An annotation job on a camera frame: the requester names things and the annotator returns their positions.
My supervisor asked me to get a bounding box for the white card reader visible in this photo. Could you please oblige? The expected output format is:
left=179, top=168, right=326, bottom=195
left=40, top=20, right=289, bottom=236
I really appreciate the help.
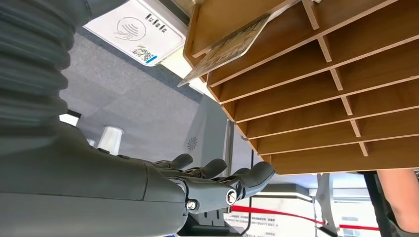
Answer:
left=83, top=0, right=187, bottom=67

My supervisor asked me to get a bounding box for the red barrier belt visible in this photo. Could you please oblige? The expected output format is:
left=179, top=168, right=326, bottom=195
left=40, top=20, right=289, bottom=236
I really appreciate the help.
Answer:
left=230, top=205, right=380, bottom=232

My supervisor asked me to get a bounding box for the chrome stanchion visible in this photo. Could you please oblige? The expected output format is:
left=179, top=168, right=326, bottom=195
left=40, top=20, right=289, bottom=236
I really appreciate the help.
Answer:
left=315, top=173, right=342, bottom=235

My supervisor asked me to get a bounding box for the person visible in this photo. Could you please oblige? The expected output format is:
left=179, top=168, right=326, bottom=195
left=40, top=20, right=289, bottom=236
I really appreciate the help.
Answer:
left=361, top=169, right=419, bottom=237

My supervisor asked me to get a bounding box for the black kiosk cable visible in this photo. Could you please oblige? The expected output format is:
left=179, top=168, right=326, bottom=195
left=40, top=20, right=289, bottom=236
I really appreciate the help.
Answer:
left=242, top=150, right=256, bottom=236

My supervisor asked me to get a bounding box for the room key card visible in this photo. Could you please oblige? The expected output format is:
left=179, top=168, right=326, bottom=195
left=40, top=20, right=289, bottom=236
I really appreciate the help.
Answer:
left=177, top=0, right=301, bottom=88

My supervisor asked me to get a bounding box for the wooden card organiser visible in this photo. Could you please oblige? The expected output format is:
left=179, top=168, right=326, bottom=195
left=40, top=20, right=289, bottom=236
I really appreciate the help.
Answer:
left=182, top=0, right=419, bottom=176

